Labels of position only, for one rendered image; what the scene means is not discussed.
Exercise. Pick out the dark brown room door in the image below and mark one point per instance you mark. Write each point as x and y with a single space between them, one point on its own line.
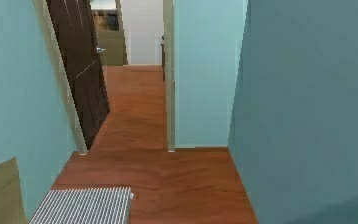
83 73

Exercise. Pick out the grey striped floor cloth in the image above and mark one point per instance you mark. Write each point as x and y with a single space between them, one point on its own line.
83 206

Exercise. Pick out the olive tan box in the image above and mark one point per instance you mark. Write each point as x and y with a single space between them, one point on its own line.
3 196

